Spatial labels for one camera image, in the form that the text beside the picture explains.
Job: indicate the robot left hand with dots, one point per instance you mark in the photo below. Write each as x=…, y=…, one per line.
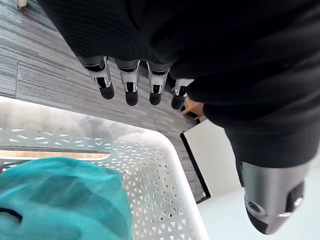
x=205, y=50

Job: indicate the white plastic laundry basket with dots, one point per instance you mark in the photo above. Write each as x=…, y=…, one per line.
x=160, y=180

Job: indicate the white board with black edge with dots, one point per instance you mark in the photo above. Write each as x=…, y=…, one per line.
x=210, y=155

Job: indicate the wooden furniture leg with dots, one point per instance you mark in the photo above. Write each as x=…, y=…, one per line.
x=22, y=3

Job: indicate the teal cloth garment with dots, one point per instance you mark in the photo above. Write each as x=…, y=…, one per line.
x=62, y=200

